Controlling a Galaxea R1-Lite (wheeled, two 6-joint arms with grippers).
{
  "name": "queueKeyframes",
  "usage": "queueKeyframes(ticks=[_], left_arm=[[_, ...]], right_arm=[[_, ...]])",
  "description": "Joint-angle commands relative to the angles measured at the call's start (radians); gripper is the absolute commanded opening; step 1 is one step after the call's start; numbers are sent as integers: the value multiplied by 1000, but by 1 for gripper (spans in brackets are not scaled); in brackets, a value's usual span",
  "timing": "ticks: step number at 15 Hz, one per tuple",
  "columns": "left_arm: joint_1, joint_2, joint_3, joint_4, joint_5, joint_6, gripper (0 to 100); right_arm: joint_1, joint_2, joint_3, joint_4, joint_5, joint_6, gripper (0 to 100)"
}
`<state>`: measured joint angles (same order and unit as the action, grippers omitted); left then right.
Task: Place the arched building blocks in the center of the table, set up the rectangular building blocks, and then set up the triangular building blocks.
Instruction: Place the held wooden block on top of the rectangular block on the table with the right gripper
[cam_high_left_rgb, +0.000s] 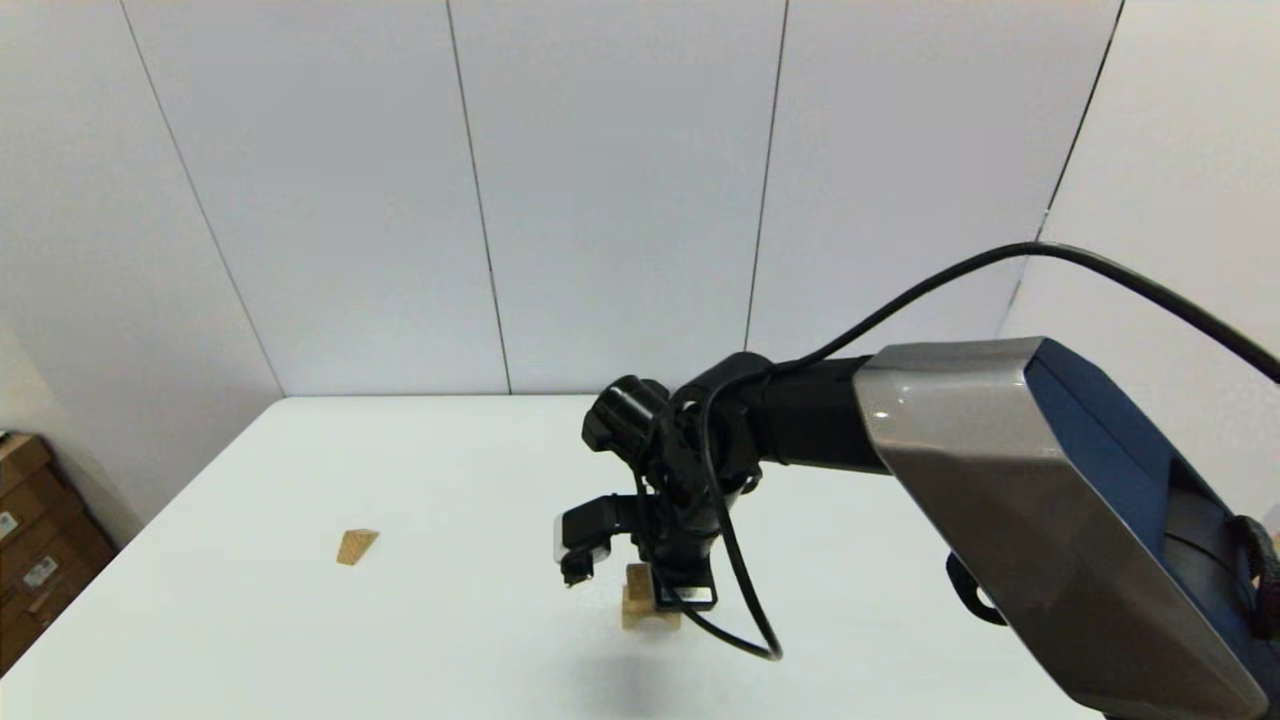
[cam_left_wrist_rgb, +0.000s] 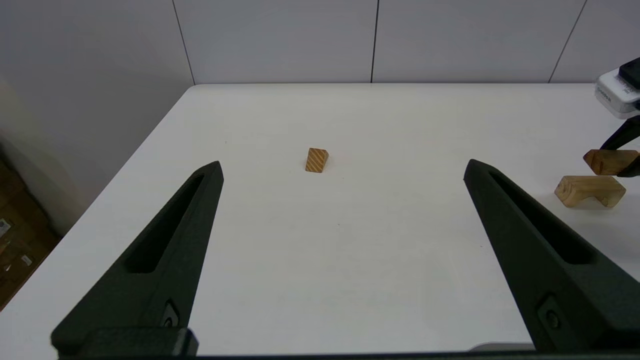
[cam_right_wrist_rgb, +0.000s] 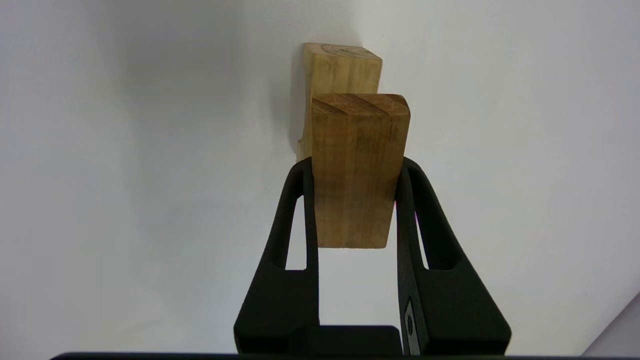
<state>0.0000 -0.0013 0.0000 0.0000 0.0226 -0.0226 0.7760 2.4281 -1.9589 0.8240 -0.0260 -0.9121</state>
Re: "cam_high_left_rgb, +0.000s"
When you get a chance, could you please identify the arched wooden building block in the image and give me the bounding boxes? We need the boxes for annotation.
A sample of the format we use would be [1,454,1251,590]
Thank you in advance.
[620,598,684,632]

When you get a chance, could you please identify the brown cardboard box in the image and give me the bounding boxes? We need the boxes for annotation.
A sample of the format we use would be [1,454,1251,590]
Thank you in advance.
[0,433,76,541]
[0,505,120,681]

